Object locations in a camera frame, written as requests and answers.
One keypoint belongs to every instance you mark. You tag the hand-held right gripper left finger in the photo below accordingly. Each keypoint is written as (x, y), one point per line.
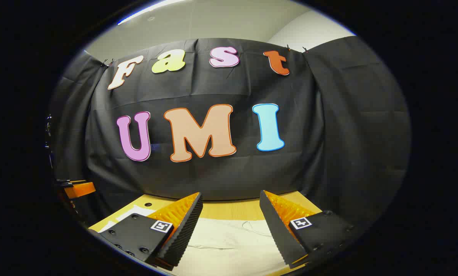
(183, 234)

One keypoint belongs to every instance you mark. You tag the white jeans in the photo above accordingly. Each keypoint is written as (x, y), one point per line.
(228, 245)

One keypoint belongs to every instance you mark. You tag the black backdrop cloth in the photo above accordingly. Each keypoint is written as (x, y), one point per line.
(213, 176)

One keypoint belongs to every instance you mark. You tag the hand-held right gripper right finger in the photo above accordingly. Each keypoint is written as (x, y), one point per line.
(278, 230)

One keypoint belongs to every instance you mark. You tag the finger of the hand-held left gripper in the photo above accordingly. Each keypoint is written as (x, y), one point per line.
(81, 190)

